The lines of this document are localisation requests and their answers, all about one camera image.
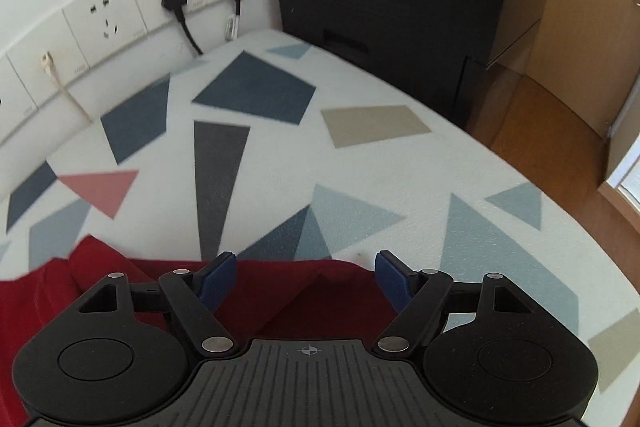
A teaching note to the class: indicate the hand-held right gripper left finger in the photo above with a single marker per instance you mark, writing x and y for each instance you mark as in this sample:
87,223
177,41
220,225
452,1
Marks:
217,279

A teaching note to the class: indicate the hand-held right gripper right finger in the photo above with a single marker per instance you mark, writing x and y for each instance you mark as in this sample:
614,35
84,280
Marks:
392,279

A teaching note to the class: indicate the red sweater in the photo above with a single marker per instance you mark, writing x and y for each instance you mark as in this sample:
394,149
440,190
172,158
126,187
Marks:
280,292

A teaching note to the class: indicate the geometric patterned mat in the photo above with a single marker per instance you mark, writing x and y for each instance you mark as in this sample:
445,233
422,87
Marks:
375,167

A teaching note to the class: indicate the light wooden panel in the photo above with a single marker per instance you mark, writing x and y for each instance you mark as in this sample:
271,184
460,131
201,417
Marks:
590,7

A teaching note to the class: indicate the white wall socket strip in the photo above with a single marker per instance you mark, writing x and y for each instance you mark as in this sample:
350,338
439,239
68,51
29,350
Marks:
107,17

